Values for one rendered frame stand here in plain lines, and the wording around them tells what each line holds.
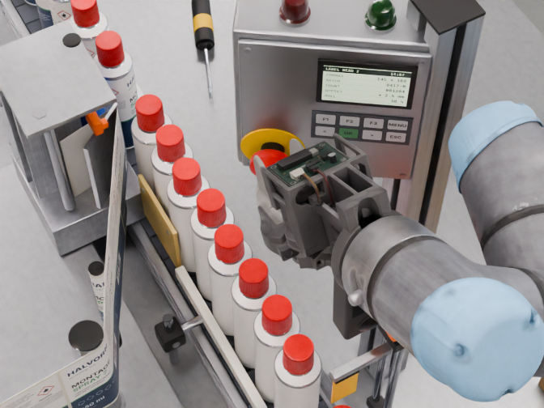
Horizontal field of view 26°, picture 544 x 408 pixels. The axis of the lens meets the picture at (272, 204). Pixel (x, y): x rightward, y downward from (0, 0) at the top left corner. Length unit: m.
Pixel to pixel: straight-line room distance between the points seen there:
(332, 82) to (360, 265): 0.21
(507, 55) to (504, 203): 0.96
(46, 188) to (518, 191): 0.78
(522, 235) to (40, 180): 0.79
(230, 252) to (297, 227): 0.41
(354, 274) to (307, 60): 0.22
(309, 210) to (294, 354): 0.36
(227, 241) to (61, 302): 0.30
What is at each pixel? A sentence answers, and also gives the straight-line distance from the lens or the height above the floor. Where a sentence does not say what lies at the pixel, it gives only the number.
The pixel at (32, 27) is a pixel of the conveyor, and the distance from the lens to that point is 1.80.
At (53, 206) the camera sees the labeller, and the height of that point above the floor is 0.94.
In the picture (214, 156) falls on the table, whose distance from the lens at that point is 1.68.
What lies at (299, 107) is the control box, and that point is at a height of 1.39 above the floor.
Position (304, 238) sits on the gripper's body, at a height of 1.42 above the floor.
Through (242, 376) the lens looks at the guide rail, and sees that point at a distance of 1.42.
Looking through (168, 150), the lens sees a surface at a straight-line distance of 1.39.
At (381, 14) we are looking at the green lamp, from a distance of 0.96.
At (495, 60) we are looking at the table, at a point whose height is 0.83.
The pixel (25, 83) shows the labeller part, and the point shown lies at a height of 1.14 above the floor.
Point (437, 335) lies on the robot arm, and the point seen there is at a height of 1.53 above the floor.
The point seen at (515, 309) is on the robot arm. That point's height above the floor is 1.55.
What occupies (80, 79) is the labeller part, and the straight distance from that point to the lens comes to 1.38.
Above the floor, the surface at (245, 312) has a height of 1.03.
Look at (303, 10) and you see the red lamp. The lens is 0.96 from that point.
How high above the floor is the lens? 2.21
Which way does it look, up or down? 57 degrees down
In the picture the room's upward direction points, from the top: straight up
